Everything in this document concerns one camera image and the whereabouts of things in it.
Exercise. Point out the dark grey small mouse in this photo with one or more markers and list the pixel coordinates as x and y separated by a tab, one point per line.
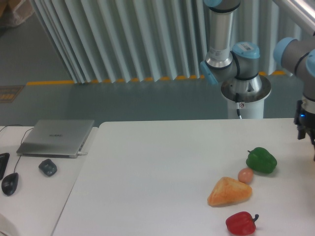
48	167

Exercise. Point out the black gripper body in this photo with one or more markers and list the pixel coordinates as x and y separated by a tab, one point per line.
305	116

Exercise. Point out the red toy bell pepper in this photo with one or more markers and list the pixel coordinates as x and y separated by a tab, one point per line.
241	223

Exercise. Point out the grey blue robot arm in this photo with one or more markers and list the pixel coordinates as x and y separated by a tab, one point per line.
236	66

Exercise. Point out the pink toy egg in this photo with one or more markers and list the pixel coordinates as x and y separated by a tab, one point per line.
245	175

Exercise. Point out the silver closed laptop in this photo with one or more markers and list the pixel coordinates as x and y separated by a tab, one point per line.
59	138

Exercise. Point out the orange toy bread wedge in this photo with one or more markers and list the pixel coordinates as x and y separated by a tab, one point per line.
229	191

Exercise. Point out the black keyboard edge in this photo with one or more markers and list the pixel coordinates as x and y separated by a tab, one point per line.
4	158

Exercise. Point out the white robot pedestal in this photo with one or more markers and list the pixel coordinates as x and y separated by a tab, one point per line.
243	110

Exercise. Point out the black wired computer mouse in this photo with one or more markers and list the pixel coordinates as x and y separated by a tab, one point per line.
9	184

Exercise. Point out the green toy bell pepper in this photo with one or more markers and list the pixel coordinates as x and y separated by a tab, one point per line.
261	160

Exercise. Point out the white object at corner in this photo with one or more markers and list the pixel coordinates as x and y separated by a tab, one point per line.
7	228

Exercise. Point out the white folding partition screen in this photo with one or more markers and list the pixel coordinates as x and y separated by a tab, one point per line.
146	40

